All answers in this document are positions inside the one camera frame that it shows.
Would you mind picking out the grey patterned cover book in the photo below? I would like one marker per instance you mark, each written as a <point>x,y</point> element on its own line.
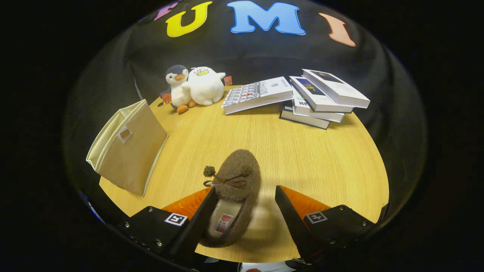
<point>253,94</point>

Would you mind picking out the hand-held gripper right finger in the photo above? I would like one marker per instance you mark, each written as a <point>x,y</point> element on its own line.
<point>293,226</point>

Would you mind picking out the white book with black print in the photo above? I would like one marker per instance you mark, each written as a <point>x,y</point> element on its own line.
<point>317,115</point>

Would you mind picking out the brown fuzzy shoe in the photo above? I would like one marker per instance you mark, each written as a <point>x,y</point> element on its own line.
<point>238,166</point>

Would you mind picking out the dark grey cover book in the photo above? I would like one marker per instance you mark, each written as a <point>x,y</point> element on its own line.
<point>302,119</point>

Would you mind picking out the grey white penguin plush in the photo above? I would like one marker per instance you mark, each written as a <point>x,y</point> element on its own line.
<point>177,90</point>

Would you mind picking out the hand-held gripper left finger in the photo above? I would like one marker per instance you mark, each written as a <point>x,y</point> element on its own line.
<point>196,226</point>

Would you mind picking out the white book dark cover picture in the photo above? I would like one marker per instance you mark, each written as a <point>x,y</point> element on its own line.
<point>336,88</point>

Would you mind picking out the beige fabric storage box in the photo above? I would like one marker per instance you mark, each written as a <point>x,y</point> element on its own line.
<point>132,158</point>

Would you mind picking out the white duck plush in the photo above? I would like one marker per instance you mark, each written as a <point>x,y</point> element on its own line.
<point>206,88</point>

